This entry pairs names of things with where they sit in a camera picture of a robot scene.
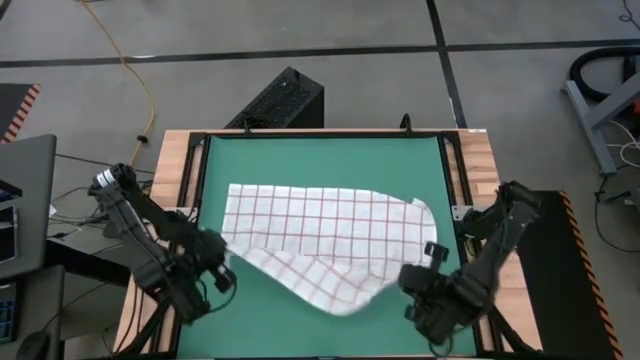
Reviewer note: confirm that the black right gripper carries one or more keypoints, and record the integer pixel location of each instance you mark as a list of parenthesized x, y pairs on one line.
[(420, 285)]

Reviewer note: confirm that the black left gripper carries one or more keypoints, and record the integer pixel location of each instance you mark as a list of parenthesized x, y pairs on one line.
[(210, 250)]

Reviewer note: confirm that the white red-checked towel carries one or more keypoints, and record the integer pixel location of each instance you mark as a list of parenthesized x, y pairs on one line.
[(325, 235)]

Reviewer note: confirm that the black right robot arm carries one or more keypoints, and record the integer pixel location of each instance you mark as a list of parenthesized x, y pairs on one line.
[(500, 240)]

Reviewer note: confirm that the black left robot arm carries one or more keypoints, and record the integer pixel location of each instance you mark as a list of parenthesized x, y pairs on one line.
[(125, 215)]

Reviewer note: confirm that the wooden table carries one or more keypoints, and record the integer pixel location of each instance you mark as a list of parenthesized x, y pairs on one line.
[(172, 150)]

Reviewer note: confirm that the black table clamp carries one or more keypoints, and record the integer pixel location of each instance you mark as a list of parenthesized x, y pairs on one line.
[(246, 126), (407, 124)]

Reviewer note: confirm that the black floor mat orange-striped edge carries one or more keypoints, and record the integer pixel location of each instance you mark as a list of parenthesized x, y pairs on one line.
[(550, 300), (12, 105)]

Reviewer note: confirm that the green table mat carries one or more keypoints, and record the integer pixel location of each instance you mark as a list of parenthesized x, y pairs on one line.
[(325, 160)]

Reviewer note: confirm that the black computer tower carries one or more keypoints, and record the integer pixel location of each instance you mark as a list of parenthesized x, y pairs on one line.
[(280, 100)]

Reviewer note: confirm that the black computer mouse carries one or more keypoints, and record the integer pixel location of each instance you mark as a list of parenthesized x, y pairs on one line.
[(32, 347)]

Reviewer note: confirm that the black keyboard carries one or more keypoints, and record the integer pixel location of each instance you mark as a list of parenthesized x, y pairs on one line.
[(7, 315)]

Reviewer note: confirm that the grey metal stand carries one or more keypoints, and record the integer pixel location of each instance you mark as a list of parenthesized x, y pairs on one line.
[(587, 125)]

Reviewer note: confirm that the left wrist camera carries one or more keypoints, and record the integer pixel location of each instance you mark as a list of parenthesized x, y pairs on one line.
[(225, 280)]

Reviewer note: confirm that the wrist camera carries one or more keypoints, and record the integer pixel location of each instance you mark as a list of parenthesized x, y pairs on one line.
[(436, 252), (225, 280)]

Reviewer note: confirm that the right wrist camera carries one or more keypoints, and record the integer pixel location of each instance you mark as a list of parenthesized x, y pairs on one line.
[(436, 252)]

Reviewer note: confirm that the black metal table frame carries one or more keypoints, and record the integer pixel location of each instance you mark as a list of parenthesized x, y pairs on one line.
[(325, 134)]

